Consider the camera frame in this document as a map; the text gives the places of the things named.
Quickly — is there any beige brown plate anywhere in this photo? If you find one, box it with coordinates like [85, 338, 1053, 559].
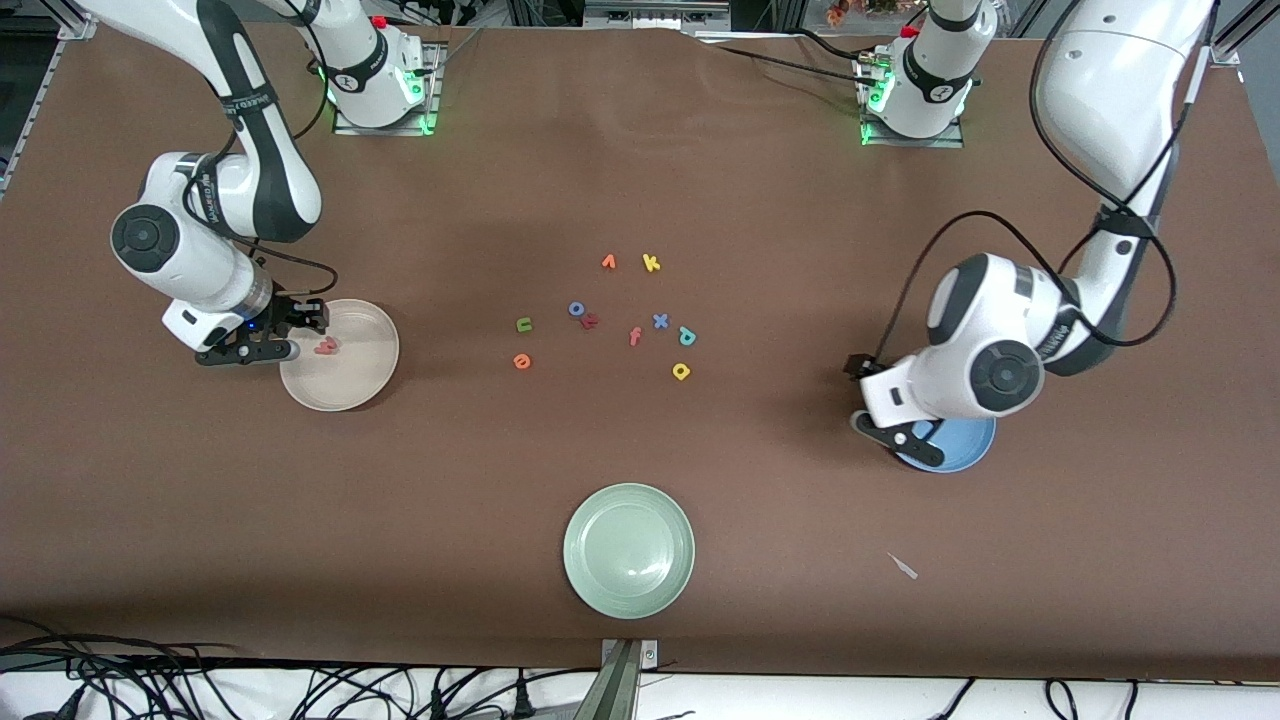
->
[279, 299, 400, 412]

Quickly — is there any blue plate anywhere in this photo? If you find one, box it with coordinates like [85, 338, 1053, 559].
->
[895, 417, 997, 474]

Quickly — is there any brown table cover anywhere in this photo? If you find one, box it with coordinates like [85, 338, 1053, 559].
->
[0, 18, 1280, 683]

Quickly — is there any pale green plate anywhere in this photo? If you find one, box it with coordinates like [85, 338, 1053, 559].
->
[563, 483, 696, 620]

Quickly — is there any small orange background object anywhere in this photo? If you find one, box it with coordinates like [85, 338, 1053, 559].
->
[825, 0, 901, 26]

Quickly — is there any grey metal box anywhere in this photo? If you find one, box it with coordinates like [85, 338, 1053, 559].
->
[583, 0, 733, 31]

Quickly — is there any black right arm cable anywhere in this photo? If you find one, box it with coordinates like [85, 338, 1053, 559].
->
[212, 95, 341, 301]

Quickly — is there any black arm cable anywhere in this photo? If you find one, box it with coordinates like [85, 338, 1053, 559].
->
[212, 95, 341, 301]
[875, 0, 1217, 366]

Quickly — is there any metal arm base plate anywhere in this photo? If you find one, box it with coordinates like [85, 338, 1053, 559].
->
[333, 42, 443, 137]
[858, 55, 967, 150]

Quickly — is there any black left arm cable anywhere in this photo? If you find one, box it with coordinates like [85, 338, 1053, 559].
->
[875, 0, 1217, 366]

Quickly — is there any thin black table cable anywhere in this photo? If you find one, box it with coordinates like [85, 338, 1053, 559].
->
[700, 30, 883, 87]

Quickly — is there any black cable tangle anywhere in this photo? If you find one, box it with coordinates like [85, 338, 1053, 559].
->
[0, 615, 601, 720]

